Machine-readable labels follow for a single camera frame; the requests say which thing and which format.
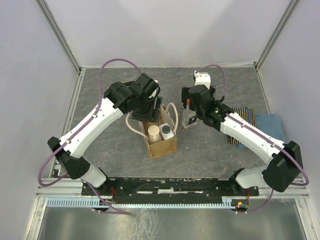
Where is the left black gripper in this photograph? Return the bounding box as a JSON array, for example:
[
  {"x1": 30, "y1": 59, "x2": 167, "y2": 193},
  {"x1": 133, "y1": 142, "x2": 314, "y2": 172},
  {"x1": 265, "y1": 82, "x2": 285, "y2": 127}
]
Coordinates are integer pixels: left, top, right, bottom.
[{"x1": 130, "y1": 95, "x2": 163, "y2": 125}]

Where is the clear bottle grey cap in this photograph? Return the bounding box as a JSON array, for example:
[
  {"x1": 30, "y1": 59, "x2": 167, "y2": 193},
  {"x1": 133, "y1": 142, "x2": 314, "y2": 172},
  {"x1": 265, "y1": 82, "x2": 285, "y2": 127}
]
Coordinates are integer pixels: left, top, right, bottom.
[{"x1": 181, "y1": 106, "x2": 198, "y2": 129}]

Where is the white pump dispenser bottle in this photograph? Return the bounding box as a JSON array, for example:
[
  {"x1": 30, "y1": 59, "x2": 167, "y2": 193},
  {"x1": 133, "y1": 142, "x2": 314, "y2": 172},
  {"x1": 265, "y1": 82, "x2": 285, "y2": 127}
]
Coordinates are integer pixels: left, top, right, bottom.
[{"x1": 147, "y1": 125, "x2": 162, "y2": 145}]

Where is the white bottle grey cap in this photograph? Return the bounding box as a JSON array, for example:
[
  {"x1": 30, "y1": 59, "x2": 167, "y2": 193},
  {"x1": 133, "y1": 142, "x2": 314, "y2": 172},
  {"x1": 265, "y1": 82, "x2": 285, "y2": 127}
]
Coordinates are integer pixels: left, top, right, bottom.
[{"x1": 159, "y1": 123, "x2": 175, "y2": 141}]

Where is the brown canvas tote bag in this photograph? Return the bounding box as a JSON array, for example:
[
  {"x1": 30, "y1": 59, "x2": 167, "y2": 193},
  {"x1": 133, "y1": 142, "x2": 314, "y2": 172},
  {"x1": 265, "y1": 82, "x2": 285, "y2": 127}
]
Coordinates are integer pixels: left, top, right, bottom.
[{"x1": 125, "y1": 102, "x2": 179, "y2": 159}]

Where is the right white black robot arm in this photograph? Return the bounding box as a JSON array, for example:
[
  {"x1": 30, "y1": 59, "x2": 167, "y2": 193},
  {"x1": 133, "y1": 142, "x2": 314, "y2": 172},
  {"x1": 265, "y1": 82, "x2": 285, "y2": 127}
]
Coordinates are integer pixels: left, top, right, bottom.
[{"x1": 181, "y1": 84, "x2": 304, "y2": 196}]

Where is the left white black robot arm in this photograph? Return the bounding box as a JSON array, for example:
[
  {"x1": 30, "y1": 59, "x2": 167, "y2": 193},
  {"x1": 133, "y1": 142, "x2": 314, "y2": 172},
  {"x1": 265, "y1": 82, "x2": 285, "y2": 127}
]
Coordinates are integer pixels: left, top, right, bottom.
[{"x1": 47, "y1": 73, "x2": 162, "y2": 195}]

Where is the striped folded cloth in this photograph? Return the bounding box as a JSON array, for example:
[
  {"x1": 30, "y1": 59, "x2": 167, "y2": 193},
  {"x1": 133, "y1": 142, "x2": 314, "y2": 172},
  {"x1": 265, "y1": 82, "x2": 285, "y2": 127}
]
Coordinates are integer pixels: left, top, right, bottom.
[{"x1": 228, "y1": 107, "x2": 256, "y2": 149}]

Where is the blue folded cloth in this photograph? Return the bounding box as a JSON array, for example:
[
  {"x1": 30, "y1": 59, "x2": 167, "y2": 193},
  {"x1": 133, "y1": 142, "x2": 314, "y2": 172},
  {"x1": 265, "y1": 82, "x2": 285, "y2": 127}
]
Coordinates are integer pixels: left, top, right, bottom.
[{"x1": 243, "y1": 113, "x2": 287, "y2": 143}]

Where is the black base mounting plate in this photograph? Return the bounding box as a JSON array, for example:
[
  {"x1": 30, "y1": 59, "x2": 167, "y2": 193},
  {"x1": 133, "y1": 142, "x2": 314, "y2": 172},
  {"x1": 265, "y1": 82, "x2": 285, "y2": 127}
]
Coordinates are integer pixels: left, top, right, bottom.
[{"x1": 94, "y1": 177, "x2": 259, "y2": 205}]

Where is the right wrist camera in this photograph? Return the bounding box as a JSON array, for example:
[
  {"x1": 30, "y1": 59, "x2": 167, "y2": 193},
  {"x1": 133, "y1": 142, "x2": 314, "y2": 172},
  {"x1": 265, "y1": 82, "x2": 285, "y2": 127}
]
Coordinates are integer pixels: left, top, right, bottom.
[{"x1": 193, "y1": 70, "x2": 211, "y2": 89}]

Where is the right aluminium corner post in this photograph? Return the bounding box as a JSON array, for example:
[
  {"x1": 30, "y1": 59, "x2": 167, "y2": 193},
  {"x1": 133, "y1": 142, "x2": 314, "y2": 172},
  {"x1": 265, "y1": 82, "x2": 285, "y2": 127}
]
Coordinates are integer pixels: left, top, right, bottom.
[{"x1": 254, "y1": 0, "x2": 300, "y2": 72}]

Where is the aluminium corner post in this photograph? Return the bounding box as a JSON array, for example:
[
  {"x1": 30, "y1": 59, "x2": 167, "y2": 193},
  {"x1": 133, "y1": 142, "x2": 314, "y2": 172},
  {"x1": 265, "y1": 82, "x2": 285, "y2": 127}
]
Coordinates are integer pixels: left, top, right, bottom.
[
  {"x1": 35, "y1": 0, "x2": 82, "y2": 72},
  {"x1": 254, "y1": 0, "x2": 300, "y2": 72}
]

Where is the light blue cable duct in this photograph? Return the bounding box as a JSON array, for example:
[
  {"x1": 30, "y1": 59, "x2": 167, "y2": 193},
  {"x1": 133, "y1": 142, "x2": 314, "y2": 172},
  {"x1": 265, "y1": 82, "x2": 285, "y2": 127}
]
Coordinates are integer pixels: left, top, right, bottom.
[{"x1": 46, "y1": 196, "x2": 237, "y2": 208}]

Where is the aluminium frame rail front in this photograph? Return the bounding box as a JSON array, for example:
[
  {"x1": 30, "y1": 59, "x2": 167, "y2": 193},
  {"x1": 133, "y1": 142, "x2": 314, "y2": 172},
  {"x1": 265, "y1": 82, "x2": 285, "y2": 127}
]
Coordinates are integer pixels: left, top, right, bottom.
[{"x1": 36, "y1": 178, "x2": 309, "y2": 199}]

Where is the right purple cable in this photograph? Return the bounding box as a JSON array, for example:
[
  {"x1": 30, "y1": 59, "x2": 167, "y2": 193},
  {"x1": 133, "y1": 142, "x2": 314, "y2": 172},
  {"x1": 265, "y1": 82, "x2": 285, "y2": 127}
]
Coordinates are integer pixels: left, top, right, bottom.
[{"x1": 197, "y1": 64, "x2": 310, "y2": 214}]

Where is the left aluminium corner post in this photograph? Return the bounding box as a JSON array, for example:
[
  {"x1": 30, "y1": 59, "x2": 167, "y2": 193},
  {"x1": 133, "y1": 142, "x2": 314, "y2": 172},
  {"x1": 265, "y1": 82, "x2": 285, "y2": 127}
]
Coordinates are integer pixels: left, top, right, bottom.
[{"x1": 35, "y1": 0, "x2": 82, "y2": 72}]

